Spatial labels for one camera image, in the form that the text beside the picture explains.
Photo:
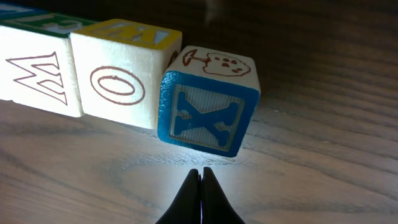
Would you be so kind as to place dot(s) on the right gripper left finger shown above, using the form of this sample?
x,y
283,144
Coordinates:
x,y
186,206

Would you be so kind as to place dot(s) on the wooden block blue side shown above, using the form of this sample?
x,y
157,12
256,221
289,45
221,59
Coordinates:
x,y
9,10

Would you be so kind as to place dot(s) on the plain cream wooden block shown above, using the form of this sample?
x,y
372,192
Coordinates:
x,y
37,62

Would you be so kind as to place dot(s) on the wooden block teal side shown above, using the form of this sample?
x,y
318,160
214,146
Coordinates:
x,y
119,67

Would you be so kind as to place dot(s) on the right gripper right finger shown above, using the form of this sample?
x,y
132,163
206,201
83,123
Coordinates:
x,y
216,208

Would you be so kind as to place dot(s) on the blue top wooden block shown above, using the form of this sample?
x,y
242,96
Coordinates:
x,y
207,100

